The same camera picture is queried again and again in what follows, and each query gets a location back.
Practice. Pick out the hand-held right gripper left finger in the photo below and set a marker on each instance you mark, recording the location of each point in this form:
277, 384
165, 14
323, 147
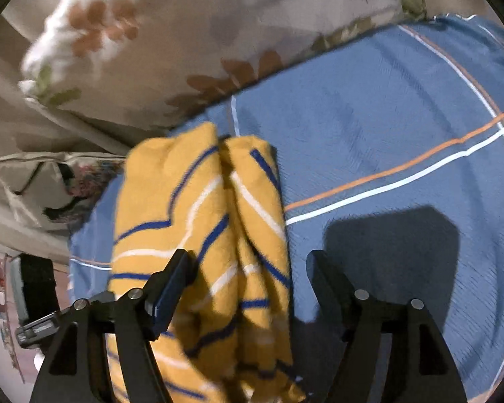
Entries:
171, 298

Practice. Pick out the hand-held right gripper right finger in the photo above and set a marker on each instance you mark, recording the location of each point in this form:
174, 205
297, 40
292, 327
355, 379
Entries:
328, 285

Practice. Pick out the yellow striped sweater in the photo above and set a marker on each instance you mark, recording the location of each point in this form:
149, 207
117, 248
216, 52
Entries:
218, 226

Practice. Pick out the blue striped blanket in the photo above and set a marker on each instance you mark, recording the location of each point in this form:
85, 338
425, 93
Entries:
382, 126

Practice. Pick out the floral print pillow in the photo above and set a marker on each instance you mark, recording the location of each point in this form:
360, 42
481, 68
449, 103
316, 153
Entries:
201, 37

